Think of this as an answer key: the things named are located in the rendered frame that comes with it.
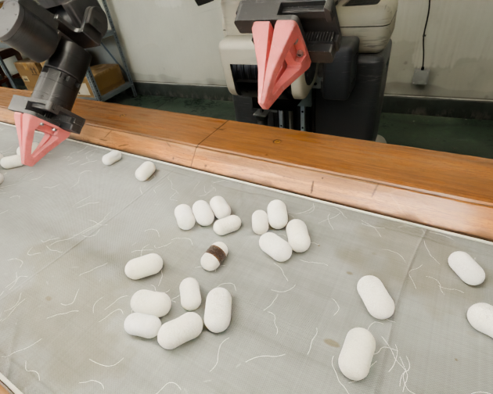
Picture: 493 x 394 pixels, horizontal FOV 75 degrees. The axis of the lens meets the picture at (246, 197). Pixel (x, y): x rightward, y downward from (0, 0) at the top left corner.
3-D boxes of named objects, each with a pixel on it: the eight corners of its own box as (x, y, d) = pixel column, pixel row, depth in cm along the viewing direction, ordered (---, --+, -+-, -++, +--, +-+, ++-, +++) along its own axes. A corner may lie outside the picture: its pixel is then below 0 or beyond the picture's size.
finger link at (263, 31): (296, 94, 28) (327, -2, 29) (228, 87, 31) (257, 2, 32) (314, 127, 34) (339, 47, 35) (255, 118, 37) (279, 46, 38)
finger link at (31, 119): (12, 161, 46) (36, 102, 47) (-13, 152, 49) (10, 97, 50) (55, 174, 52) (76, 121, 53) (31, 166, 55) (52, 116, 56)
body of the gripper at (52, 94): (44, 112, 46) (62, 66, 47) (7, 105, 50) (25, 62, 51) (83, 130, 52) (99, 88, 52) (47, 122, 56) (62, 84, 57)
